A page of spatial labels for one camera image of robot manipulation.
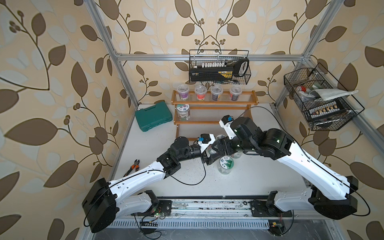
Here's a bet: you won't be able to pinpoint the black wire basket right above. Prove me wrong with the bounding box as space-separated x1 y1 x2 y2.
284 63 365 131

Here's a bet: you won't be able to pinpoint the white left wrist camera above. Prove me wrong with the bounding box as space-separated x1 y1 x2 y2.
198 134 216 153

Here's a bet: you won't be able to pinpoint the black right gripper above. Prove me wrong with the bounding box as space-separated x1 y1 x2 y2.
211 134 257 155

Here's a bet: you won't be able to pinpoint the lidded seed jar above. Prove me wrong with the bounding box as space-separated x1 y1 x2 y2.
231 152 243 159

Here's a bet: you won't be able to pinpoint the white paper bag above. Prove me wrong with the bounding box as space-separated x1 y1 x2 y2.
309 89 359 101

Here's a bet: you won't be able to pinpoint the black wire basket back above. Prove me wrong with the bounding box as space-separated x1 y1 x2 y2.
189 49 251 85

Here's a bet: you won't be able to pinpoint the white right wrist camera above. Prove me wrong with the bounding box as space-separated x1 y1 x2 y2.
219 115 236 140

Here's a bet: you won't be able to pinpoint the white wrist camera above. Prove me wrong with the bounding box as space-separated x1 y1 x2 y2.
219 115 236 140
198 134 216 153

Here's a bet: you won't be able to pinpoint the box of small bottles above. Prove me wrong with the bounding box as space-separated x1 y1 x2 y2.
308 101 347 121

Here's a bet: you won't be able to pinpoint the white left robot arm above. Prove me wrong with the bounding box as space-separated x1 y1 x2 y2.
82 134 216 233

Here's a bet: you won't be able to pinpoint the black wire basket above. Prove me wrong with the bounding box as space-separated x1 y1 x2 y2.
189 49 251 85
284 63 365 131

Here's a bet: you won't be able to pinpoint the tomato lid seed jar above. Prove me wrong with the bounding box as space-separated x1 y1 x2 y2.
209 143 220 155

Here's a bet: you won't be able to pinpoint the black saw handle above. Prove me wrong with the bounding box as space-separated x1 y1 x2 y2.
233 58 249 78

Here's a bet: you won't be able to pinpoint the orange black pliers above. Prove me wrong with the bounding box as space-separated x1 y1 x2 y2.
124 159 140 177

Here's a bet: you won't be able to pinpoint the green lid seed jar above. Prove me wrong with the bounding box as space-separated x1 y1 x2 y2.
218 156 234 175

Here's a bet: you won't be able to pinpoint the green plastic tool case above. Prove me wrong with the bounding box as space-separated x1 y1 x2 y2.
135 102 173 132

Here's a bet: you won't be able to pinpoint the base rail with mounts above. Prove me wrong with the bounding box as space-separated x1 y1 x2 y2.
111 196 292 230

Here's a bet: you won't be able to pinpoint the red label seed cup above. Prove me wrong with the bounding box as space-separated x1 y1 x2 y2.
195 85 208 101

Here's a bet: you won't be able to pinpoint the small clear seed cup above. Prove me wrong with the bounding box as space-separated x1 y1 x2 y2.
211 86 224 101

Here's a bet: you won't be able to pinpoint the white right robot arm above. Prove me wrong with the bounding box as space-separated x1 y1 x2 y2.
213 115 359 220

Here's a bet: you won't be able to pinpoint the aluminium frame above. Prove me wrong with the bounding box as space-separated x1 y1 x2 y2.
85 1 384 135

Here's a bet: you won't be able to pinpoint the wooden three-tier shelf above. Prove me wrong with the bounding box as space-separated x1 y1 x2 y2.
171 90 259 137

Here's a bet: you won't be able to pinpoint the flower lid seed jar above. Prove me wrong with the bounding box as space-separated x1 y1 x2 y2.
176 104 191 121

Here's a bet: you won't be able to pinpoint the purple label seed cup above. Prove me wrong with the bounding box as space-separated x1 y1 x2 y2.
177 85 190 100

